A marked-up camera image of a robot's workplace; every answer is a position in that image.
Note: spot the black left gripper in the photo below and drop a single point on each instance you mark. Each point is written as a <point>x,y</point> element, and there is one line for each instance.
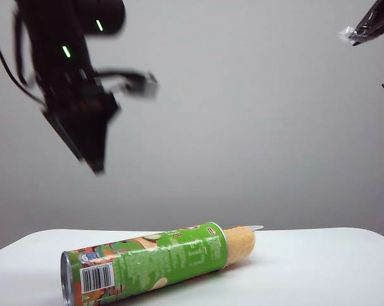
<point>80,102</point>

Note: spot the green chips tub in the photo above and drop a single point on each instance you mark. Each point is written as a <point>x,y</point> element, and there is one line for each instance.
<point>153,261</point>

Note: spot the stack of potato chips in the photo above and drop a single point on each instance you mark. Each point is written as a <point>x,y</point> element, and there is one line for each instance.
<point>241,245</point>
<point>257,228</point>

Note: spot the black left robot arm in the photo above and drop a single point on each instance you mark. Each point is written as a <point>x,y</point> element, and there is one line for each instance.
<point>58,32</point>

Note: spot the clear plastic film scrap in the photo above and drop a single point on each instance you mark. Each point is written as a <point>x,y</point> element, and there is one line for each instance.
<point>347,34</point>

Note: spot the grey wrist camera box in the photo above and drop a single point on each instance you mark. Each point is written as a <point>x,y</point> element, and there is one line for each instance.
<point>144,84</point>

